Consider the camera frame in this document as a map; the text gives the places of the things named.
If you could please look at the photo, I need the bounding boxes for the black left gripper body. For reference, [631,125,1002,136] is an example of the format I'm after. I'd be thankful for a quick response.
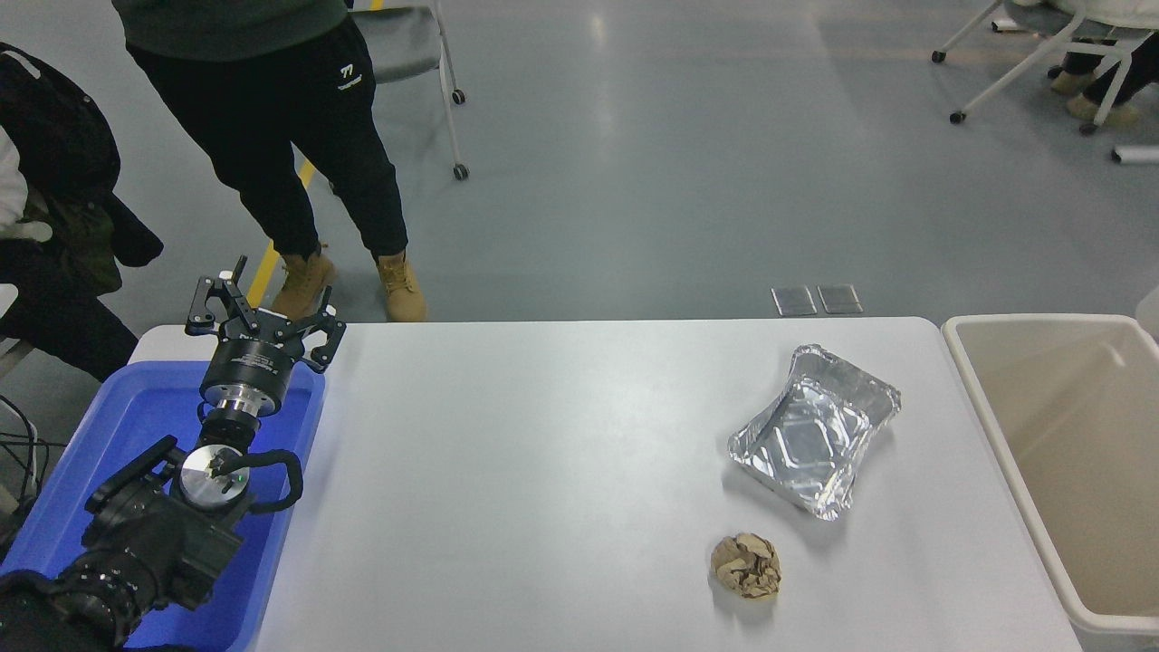
[201,312,299,397]

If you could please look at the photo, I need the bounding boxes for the blue plastic tray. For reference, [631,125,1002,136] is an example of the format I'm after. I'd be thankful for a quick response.
[0,360,328,652]

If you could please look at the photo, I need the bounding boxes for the silver foil tray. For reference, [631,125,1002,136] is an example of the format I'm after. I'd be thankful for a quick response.
[727,343,902,522]

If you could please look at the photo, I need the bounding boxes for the standing person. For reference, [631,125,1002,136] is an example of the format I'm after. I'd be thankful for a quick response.
[111,0,427,323]

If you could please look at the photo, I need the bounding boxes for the large pale bin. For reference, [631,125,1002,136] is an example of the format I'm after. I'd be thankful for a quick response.
[942,313,1159,652]

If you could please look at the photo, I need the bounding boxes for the black floor cables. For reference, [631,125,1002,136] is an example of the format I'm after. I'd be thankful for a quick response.
[0,394,69,508]

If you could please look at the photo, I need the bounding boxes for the seated person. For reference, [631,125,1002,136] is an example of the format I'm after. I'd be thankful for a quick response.
[1014,0,1159,128]
[0,41,165,386]

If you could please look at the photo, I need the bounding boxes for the crumpled tan paper ball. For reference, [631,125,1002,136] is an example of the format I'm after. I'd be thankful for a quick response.
[711,532,781,599]

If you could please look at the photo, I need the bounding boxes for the grey wheeled chair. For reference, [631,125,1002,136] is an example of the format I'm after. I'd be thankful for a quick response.
[349,0,471,180]

